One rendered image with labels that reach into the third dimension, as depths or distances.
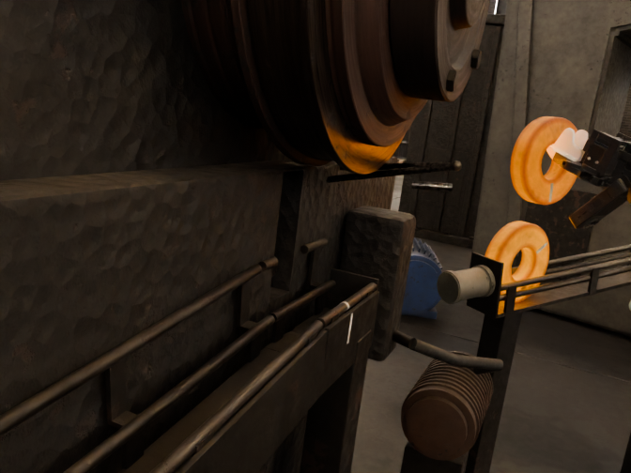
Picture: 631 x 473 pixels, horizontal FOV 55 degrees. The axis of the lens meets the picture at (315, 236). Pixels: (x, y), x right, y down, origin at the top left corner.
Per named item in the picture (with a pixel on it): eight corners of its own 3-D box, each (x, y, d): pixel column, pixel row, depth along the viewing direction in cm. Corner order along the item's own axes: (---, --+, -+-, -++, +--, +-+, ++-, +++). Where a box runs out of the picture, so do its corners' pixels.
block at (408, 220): (322, 347, 101) (341, 207, 96) (340, 333, 108) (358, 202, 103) (383, 365, 97) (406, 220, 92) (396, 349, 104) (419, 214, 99)
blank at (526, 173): (514, 117, 105) (530, 118, 103) (571, 115, 113) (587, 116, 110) (505, 205, 109) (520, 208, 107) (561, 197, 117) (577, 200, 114)
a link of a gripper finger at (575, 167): (568, 151, 106) (608, 172, 100) (563, 160, 107) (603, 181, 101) (550, 149, 104) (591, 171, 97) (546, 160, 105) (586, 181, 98)
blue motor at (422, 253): (375, 320, 284) (386, 250, 277) (372, 285, 340) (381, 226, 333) (440, 329, 283) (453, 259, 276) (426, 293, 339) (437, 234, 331)
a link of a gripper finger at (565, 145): (557, 119, 108) (598, 139, 101) (543, 149, 110) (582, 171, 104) (545, 117, 106) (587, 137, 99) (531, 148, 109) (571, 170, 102)
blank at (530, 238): (492, 312, 119) (506, 319, 116) (473, 251, 111) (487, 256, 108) (542, 267, 124) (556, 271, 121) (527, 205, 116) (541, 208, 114)
